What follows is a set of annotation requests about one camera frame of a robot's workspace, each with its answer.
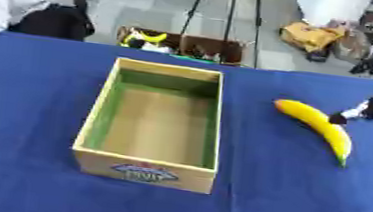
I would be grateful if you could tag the black tripod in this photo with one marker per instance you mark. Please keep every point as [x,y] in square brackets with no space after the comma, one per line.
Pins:
[228,12]

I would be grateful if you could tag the yellow toy banana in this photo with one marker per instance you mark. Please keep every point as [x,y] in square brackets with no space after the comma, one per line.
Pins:
[318,124]

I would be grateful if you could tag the yellow bag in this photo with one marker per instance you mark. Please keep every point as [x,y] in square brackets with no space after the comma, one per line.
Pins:
[310,36]

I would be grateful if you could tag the brown cardboard box of toys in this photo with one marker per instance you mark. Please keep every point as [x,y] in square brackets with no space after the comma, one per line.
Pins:
[194,46]

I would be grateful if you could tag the white pillar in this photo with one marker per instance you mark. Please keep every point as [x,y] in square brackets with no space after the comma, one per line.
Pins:
[331,9]

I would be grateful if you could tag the tan cardboard box green inside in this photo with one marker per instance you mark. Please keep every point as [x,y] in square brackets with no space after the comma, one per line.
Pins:
[155,123]

